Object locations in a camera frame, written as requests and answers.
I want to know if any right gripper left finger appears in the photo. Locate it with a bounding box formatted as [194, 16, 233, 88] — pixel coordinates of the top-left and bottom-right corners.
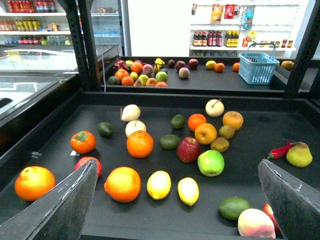
[0, 159, 98, 240]

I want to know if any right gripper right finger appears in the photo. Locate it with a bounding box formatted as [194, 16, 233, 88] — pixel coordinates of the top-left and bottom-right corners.
[258, 159, 320, 240]

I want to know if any yellow lemon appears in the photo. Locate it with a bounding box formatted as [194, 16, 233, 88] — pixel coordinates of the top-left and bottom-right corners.
[147, 170, 171, 200]
[177, 177, 200, 207]

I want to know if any black near shelf tray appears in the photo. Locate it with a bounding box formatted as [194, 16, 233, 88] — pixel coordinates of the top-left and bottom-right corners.
[0, 92, 320, 240]

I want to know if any black shelf tray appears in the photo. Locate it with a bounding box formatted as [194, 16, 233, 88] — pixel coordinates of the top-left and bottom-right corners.
[100, 55, 313, 93]
[0, 92, 320, 240]

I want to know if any far lemon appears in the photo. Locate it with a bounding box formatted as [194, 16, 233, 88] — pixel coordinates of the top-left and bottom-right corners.
[205, 60, 216, 70]

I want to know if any black far shelf tray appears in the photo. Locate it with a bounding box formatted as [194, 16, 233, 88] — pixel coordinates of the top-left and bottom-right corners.
[100, 55, 313, 93]

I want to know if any red apple front right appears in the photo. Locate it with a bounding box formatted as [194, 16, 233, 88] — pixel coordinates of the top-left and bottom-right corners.
[262, 202, 281, 234]

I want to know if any large orange far left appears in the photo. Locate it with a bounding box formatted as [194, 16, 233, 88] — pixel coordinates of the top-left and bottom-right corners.
[14, 166, 56, 202]

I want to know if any large orange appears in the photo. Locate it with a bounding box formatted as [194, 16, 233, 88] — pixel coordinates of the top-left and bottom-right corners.
[14, 166, 56, 202]
[104, 166, 141, 203]

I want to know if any pink peach front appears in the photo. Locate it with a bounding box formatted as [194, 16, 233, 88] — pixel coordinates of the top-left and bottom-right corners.
[237, 208, 276, 239]

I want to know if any yellow green pear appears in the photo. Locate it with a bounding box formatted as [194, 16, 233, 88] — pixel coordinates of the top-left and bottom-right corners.
[286, 142, 313, 168]

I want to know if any red chili pepper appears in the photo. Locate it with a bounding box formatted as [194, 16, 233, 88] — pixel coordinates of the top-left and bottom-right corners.
[267, 140, 298, 159]

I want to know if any red pomegranate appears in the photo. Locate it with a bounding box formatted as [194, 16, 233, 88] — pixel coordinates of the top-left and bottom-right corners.
[74, 156, 103, 179]

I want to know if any green avocado front right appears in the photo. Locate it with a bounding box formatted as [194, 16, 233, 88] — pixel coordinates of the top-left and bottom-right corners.
[219, 196, 252, 221]

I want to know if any large orange front centre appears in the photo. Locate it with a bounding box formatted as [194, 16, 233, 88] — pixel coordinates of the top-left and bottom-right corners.
[104, 166, 141, 203]

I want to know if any orange persimmon green leaf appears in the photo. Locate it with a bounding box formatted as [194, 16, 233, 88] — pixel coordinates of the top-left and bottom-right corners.
[70, 130, 97, 155]

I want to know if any green apple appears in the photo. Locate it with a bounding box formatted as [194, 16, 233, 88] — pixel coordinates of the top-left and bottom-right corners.
[197, 150, 225, 177]

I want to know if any dark green avocado left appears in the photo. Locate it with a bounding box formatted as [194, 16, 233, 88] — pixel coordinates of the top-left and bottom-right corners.
[97, 121, 114, 138]

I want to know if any brown kiwi lower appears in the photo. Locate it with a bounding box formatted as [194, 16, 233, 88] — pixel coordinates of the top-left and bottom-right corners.
[210, 137, 230, 153]

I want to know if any brown kiwi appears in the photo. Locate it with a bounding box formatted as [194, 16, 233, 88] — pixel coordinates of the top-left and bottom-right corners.
[218, 125, 236, 140]
[210, 137, 230, 153]

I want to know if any brown kiwi upper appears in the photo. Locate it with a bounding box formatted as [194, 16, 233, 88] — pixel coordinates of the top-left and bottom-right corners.
[218, 125, 236, 140]

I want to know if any knobbed orange centre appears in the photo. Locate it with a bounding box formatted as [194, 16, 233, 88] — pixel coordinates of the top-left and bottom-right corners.
[126, 130, 154, 159]

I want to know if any yellow orange apple back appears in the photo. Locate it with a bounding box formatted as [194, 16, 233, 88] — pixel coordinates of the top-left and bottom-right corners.
[222, 111, 244, 131]

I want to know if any yellow orange apple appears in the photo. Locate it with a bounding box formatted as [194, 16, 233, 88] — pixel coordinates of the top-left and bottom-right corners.
[222, 111, 244, 131]
[194, 123, 218, 145]

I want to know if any yellow orange apple front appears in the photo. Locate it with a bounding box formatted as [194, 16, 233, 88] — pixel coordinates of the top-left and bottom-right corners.
[194, 123, 218, 145]

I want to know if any red apple centre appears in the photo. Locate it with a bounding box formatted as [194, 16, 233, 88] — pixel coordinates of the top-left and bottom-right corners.
[176, 137, 201, 164]

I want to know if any white pear lying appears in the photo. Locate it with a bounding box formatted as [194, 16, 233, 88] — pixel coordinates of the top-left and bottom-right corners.
[120, 104, 141, 122]

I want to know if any white pear with stem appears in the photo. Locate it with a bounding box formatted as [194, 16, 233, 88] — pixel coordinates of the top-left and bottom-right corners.
[205, 98, 225, 118]

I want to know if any green avocado centre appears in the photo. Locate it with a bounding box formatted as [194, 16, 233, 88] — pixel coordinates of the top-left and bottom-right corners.
[159, 134, 181, 150]

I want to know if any small orange back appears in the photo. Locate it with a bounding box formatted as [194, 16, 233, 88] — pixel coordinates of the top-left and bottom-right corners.
[187, 113, 207, 132]

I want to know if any small orange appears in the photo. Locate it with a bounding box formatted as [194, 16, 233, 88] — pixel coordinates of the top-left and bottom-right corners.
[187, 113, 207, 132]
[214, 62, 225, 73]

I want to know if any green lime back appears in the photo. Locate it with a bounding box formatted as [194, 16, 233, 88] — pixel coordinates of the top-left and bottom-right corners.
[171, 114, 186, 130]

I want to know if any small blue basket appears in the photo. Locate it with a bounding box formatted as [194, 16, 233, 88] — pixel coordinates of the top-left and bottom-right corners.
[238, 43, 280, 85]

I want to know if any far small orange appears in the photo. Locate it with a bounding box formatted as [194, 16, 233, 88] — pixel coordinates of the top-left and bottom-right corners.
[214, 62, 225, 73]

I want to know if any pile of far fruits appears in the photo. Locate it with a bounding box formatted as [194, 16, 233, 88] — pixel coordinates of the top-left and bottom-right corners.
[107, 58, 168, 87]

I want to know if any far peach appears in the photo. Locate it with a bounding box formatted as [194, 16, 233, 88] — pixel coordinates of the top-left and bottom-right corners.
[178, 67, 190, 80]

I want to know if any far dark red apple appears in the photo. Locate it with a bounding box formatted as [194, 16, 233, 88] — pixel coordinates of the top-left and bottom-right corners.
[188, 58, 199, 71]

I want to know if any yellow label bottles group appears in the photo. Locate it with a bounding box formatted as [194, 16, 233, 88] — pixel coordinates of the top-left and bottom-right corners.
[223, 29, 240, 48]

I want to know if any dark sauce bottles row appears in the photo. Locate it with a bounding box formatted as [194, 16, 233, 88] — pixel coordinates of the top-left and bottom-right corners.
[191, 30, 223, 47]

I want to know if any black shelf post right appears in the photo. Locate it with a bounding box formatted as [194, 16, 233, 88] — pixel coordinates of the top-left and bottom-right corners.
[283, 0, 320, 99]

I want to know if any black shelf post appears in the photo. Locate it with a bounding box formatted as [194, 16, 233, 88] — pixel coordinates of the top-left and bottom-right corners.
[58, 0, 101, 92]
[283, 0, 320, 99]

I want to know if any black shelf post left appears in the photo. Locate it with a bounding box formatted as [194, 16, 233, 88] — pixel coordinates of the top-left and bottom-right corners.
[58, 0, 101, 92]

